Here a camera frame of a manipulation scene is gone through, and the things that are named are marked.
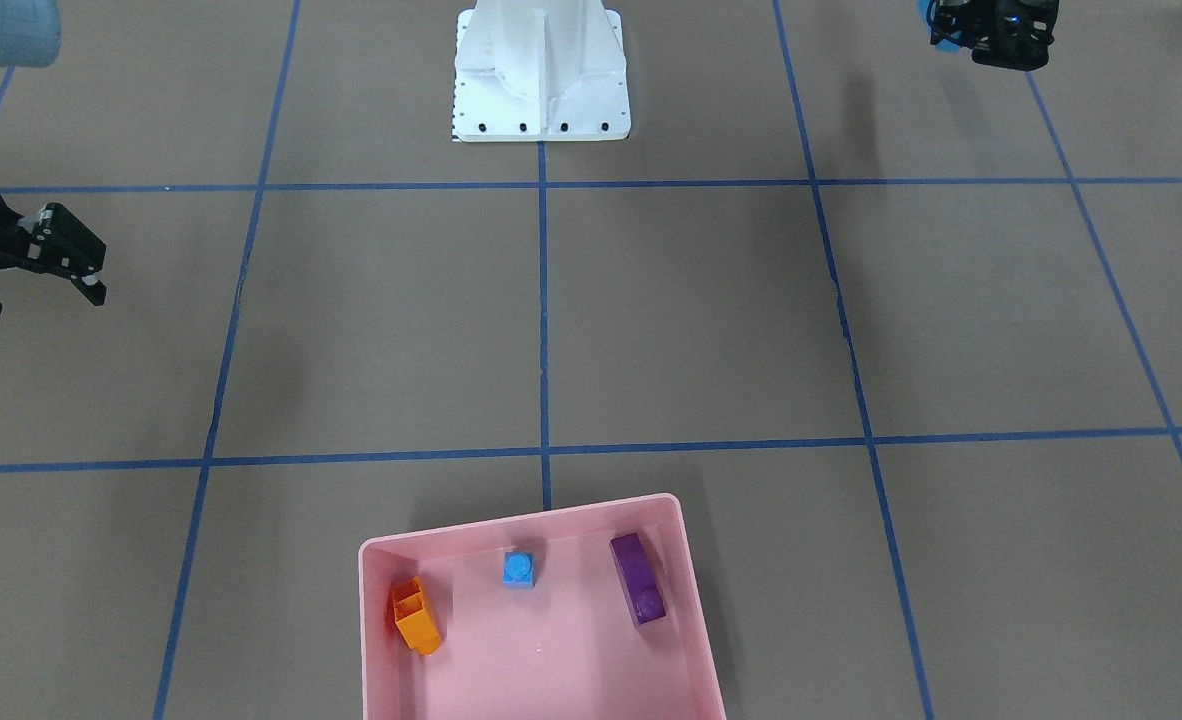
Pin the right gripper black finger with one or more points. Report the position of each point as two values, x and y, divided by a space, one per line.
92 288

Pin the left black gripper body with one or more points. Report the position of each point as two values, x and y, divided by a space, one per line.
954 27

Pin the long blue block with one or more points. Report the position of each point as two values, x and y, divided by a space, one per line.
943 32

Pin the orange block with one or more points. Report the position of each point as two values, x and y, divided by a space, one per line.
414 618

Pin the small blue block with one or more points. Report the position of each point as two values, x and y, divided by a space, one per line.
518 570

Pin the purple block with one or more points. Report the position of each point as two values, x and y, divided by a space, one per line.
640 584

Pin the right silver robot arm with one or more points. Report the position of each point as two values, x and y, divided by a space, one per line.
30 36

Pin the pink plastic box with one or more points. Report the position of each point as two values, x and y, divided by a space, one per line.
565 649

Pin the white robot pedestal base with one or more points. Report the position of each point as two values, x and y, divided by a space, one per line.
540 71

